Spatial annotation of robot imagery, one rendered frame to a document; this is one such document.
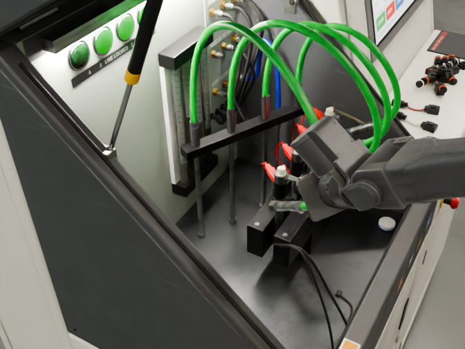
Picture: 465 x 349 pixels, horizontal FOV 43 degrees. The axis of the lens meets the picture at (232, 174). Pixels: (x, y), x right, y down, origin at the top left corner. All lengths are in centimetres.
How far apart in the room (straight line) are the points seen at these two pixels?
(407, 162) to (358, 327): 51
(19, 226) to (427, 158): 76
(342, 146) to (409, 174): 12
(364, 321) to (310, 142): 46
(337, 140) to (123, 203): 33
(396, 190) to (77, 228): 54
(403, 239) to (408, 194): 60
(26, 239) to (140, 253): 30
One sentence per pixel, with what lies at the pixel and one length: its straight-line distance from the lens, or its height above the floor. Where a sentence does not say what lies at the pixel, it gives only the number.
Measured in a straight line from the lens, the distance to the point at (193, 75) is 113.
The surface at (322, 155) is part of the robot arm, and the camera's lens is 76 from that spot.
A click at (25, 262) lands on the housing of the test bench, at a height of 97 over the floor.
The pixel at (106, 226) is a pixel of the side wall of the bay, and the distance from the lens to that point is 94.
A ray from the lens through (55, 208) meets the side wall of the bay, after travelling 101.
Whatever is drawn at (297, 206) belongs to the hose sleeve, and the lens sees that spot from 100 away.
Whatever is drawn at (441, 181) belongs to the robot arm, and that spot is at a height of 143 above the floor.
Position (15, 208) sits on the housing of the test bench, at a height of 113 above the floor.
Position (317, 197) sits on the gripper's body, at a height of 126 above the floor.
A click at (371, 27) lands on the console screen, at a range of 151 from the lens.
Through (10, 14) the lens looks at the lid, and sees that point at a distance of 79.
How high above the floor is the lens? 183
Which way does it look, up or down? 39 degrees down
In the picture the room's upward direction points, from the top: 1 degrees counter-clockwise
